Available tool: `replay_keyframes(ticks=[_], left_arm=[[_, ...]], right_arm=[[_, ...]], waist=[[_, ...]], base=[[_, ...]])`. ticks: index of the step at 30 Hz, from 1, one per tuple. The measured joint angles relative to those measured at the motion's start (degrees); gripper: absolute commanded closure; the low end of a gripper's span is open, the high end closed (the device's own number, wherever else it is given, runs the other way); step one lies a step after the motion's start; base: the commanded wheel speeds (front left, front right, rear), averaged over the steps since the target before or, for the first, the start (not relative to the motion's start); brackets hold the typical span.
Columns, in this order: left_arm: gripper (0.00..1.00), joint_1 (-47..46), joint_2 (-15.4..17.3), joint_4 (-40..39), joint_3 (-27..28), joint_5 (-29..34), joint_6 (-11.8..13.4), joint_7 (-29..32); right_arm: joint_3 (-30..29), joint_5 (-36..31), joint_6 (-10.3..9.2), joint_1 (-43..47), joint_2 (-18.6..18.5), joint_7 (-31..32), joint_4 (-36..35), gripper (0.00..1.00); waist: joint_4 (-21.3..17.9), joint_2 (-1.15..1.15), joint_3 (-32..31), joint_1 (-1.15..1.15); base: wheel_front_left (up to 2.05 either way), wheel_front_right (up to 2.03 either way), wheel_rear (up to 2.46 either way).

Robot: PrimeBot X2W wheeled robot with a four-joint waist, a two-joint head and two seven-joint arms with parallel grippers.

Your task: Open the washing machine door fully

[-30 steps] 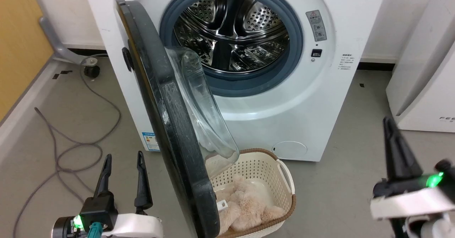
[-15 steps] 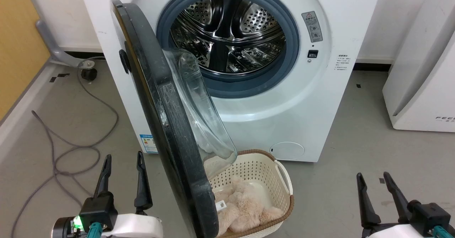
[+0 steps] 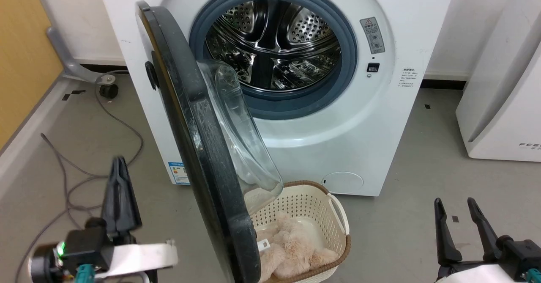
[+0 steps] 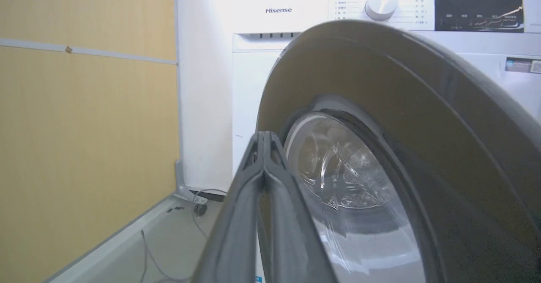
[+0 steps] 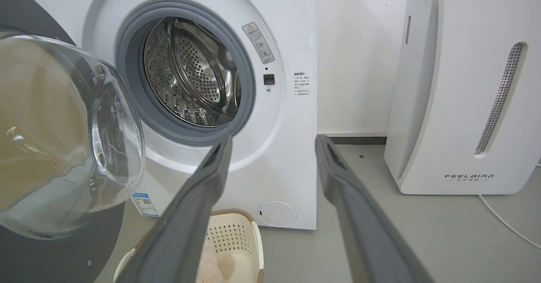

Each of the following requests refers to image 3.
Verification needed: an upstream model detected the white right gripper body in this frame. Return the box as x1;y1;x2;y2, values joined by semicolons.
435;261;525;283

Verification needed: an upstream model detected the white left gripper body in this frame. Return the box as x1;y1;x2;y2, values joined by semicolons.
96;232;179;279

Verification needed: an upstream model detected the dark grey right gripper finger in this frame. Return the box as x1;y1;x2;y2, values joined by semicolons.
434;198;463;267
467;197;504;262

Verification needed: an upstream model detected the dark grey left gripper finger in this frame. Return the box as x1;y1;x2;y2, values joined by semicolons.
120;156;143;236
101;156;123;238

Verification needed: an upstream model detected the black round washing machine door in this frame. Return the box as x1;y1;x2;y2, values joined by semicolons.
135;0;284;283

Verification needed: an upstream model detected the white front-load washing machine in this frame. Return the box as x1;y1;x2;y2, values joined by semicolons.
95;0;459;197

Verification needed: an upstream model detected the blue energy label sticker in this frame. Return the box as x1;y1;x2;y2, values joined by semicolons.
167;161;191;186

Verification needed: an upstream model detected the black floor tape mark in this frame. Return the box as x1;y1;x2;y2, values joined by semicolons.
61;89;87;102

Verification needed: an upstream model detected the round white filter cover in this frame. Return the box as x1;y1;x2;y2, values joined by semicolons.
322;171;364;194

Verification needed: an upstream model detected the white standing appliance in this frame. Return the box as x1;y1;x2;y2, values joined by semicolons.
455;0;541;162

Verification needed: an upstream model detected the grey metal support leg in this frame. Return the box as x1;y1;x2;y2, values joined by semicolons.
46;26;116;85

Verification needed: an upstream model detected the cream perforated laundry basket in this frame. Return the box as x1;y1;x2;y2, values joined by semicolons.
243;180;352;283

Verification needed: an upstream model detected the beige plush toy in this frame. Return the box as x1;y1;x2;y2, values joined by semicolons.
253;212;340;283

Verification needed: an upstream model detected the wooden panel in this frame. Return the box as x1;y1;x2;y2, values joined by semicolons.
0;0;65;151

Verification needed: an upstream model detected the grey floor cable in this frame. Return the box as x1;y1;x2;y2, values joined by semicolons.
15;86;145;283

